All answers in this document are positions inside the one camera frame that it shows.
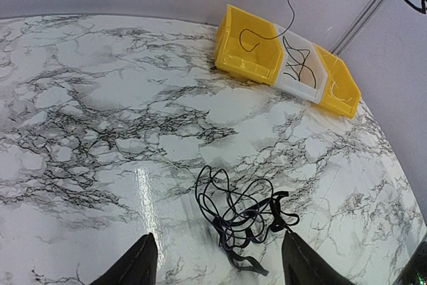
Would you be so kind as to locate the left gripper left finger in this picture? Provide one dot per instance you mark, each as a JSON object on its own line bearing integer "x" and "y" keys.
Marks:
{"x": 137, "y": 266}

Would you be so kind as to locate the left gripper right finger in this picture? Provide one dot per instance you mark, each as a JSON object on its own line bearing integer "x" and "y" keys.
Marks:
{"x": 303, "y": 265}

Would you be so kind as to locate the right yellow bin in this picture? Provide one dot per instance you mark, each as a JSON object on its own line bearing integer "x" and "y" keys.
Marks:
{"x": 341, "y": 95}

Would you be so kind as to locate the yellow bin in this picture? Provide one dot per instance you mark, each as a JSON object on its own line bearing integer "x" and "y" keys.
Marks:
{"x": 341, "y": 95}
{"x": 247, "y": 46}

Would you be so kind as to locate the white translucent bin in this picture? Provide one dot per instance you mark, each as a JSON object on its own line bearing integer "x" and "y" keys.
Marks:
{"x": 301, "y": 72}

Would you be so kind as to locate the left yellow bin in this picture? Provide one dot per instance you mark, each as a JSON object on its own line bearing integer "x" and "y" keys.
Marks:
{"x": 247, "y": 46}

